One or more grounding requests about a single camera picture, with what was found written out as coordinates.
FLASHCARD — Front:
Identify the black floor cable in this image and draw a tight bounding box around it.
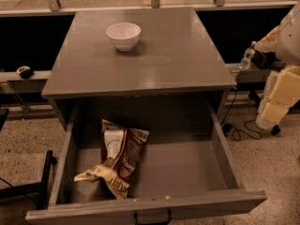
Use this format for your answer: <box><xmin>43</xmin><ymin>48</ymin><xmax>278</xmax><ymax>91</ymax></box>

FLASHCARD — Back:
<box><xmin>220</xmin><ymin>89</ymin><xmax>264</xmax><ymax>143</ymax></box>

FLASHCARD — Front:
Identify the grey side bench left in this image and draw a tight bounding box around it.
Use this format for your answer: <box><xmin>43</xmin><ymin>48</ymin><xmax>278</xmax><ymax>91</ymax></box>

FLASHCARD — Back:
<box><xmin>0</xmin><ymin>70</ymin><xmax>51</xmax><ymax>94</ymax></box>

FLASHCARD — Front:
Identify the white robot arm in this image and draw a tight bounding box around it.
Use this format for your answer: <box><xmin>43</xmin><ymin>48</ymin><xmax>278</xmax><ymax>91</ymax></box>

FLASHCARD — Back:
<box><xmin>255</xmin><ymin>2</ymin><xmax>300</xmax><ymax>129</ymax></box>

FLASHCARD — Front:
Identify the grey side bench right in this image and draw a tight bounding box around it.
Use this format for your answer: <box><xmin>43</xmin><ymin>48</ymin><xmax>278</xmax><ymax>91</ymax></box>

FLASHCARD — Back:
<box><xmin>225</xmin><ymin>61</ymin><xmax>285</xmax><ymax>83</ymax></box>

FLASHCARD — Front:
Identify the black tape measure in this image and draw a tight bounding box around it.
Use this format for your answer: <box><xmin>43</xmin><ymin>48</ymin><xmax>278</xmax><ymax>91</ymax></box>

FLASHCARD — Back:
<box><xmin>17</xmin><ymin>66</ymin><xmax>34</xmax><ymax>79</ymax></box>

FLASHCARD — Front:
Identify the grey side bench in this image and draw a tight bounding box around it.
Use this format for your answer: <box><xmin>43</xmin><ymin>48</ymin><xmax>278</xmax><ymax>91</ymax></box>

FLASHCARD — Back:
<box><xmin>225</xmin><ymin>61</ymin><xmax>285</xmax><ymax>83</ymax></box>
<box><xmin>0</xmin><ymin>70</ymin><xmax>51</xmax><ymax>94</ymax></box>

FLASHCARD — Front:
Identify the black stand leg left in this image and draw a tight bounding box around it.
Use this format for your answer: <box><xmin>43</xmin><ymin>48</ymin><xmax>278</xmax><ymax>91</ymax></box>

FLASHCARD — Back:
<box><xmin>0</xmin><ymin>150</ymin><xmax>57</xmax><ymax>210</ymax></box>

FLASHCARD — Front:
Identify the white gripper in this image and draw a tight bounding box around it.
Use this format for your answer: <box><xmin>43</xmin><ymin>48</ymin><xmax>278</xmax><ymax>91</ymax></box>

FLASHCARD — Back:
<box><xmin>254</xmin><ymin>26</ymin><xmax>300</xmax><ymax>123</ymax></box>

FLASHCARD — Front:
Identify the open grey top drawer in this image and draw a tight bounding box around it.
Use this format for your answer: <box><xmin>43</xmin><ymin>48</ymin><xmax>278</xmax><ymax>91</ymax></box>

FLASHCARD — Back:
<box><xmin>26</xmin><ymin>98</ymin><xmax>266</xmax><ymax>225</ymax></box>

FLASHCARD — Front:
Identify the small black box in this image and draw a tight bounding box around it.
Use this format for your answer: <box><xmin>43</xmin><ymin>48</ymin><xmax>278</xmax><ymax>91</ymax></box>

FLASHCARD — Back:
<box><xmin>252</xmin><ymin>52</ymin><xmax>276</xmax><ymax>69</ymax></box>

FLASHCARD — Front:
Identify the black power adapter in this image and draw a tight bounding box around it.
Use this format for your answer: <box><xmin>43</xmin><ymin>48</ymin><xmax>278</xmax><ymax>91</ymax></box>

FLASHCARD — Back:
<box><xmin>222</xmin><ymin>123</ymin><xmax>233</xmax><ymax>137</ymax></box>

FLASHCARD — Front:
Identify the grey counter cabinet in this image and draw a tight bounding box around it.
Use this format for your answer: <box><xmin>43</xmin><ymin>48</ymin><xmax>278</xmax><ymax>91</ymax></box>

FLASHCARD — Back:
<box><xmin>41</xmin><ymin>7</ymin><xmax>237</xmax><ymax>131</ymax></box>

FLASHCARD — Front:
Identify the white ceramic bowl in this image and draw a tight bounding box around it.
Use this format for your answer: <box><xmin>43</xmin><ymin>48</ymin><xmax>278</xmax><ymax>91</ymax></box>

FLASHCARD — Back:
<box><xmin>106</xmin><ymin>22</ymin><xmax>142</xmax><ymax>52</ymax></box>

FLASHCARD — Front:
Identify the brown chip bag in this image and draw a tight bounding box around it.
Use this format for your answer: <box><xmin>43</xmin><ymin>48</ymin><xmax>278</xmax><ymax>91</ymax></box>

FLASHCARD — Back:
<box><xmin>74</xmin><ymin>119</ymin><xmax>149</xmax><ymax>200</ymax></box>

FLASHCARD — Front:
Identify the clear water bottle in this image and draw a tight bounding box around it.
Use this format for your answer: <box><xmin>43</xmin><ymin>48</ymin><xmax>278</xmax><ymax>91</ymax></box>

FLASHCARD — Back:
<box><xmin>239</xmin><ymin>41</ymin><xmax>257</xmax><ymax>69</ymax></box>

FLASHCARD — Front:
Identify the black drawer handle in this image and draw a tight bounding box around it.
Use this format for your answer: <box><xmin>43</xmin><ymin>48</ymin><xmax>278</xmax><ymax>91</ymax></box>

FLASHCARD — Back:
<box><xmin>134</xmin><ymin>208</ymin><xmax>173</xmax><ymax>225</ymax></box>

